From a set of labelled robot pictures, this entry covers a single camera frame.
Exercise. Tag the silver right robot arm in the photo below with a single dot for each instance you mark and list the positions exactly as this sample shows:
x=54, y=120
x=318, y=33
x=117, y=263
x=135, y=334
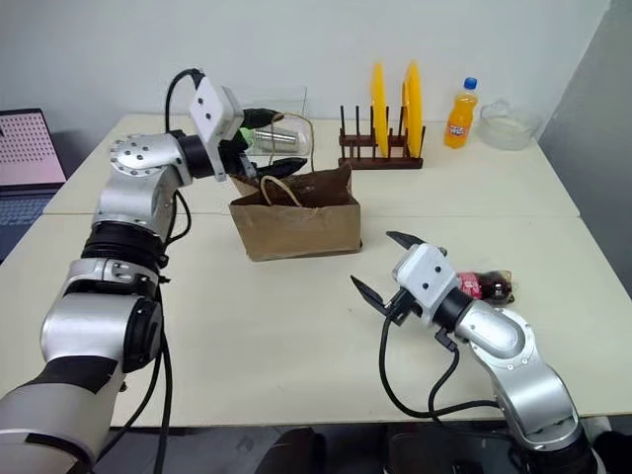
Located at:
x=513, y=345

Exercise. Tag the orange soda bottle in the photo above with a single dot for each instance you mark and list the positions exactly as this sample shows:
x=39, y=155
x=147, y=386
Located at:
x=460, y=121

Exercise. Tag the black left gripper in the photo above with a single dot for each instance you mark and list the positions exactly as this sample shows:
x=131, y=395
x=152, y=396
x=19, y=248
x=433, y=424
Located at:
x=237, y=160

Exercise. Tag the dark rounded shape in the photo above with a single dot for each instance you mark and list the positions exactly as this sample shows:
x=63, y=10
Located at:
x=296, y=451

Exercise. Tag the small cola bottle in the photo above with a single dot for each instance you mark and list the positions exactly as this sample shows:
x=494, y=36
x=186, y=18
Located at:
x=494, y=286

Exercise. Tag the yellow plate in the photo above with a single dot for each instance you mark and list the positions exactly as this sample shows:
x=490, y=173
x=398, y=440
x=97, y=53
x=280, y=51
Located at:
x=414, y=106
x=379, y=108

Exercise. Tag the dark wooden plate rack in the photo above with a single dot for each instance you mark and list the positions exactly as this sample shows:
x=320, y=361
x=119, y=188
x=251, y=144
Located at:
x=380, y=163

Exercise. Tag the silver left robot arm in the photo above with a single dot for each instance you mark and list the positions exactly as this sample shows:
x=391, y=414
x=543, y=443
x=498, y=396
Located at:
x=133, y=163

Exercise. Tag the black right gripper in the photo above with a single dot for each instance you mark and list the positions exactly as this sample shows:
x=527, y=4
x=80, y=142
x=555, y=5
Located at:
x=402, y=306

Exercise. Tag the clear plastic box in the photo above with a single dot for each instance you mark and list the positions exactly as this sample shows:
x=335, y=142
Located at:
x=296, y=99

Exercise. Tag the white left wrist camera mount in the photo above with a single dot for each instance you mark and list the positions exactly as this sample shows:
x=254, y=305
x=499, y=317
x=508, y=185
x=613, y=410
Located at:
x=210, y=106

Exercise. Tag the brown paper bag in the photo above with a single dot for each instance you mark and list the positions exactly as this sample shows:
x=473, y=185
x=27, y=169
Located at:
x=296, y=232

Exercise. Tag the clear glass bowl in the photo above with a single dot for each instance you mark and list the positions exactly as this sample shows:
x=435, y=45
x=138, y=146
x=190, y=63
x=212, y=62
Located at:
x=511, y=128

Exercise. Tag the open laptop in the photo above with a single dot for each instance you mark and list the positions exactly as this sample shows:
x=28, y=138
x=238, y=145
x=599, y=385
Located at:
x=29, y=148

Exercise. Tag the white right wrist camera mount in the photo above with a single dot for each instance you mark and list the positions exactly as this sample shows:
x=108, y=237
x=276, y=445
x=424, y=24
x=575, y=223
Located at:
x=429, y=276

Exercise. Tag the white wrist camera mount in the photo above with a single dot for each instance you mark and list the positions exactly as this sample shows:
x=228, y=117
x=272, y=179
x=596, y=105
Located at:
x=210, y=106
x=429, y=276

